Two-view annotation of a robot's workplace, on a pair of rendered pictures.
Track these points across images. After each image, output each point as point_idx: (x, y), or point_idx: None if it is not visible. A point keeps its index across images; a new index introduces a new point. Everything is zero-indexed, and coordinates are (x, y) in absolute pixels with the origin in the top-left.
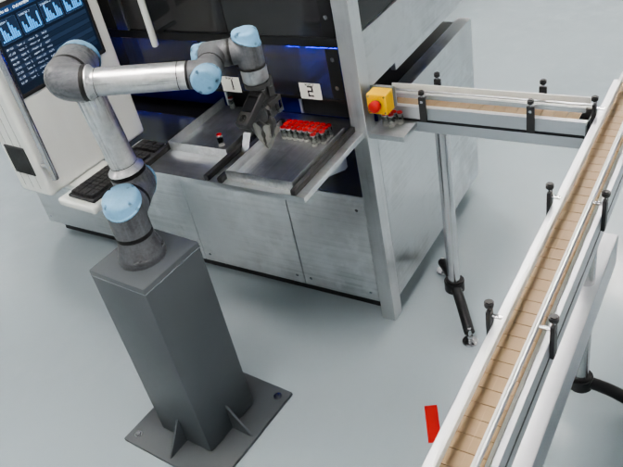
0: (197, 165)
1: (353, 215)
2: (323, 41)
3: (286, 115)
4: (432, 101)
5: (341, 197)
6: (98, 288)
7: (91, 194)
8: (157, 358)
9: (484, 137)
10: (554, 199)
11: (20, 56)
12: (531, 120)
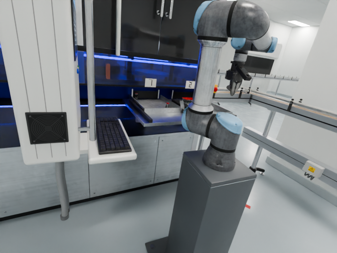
0: (175, 116)
1: (188, 140)
2: None
3: None
4: None
5: (186, 133)
6: (210, 197)
7: (125, 145)
8: (225, 230)
9: (227, 102)
10: (288, 105)
11: (73, 19)
12: (240, 94)
